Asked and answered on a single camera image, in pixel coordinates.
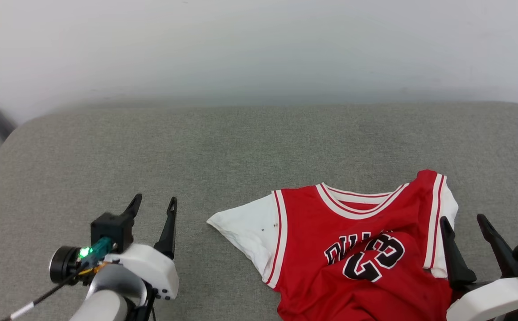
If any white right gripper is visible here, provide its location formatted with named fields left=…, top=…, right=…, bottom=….
left=440, top=215, right=518, bottom=321

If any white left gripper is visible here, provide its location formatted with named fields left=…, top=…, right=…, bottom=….
left=105, top=194, right=179, bottom=300

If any red white basketball jersey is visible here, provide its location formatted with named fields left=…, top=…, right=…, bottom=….
left=206, top=169, right=459, bottom=321

